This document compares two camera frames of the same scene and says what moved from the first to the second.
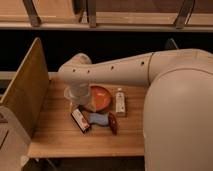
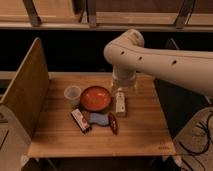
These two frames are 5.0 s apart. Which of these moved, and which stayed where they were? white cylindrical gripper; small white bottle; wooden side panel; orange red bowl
Moved: white cylindrical gripper
Stayed: orange red bowl; wooden side panel; small white bottle
